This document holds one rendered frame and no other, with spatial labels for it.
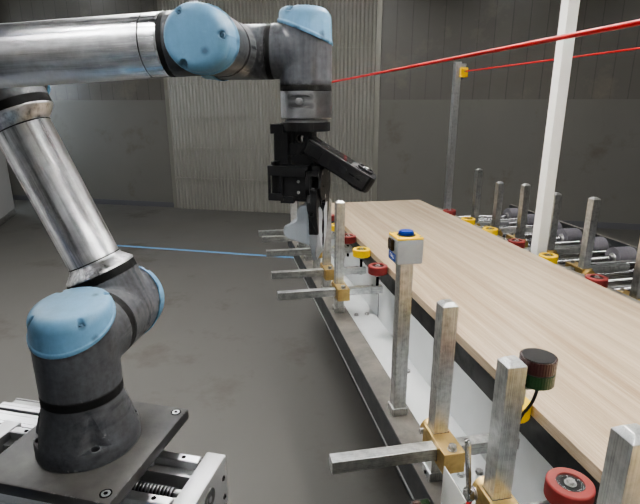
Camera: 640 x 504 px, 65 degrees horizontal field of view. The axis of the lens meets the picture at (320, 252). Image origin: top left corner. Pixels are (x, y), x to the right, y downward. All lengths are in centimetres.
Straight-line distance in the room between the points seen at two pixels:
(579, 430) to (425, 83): 611
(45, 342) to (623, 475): 74
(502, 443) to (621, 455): 29
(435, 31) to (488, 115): 125
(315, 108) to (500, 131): 636
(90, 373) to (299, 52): 53
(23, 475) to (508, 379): 74
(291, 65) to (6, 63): 35
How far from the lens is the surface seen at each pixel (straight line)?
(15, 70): 75
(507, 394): 91
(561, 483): 106
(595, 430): 123
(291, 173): 75
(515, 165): 710
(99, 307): 78
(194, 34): 62
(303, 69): 73
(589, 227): 243
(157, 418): 92
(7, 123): 91
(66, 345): 77
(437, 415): 121
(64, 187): 89
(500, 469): 100
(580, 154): 723
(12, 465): 91
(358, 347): 185
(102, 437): 84
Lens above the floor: 154
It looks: 16 degrees down
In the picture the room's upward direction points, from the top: straight up
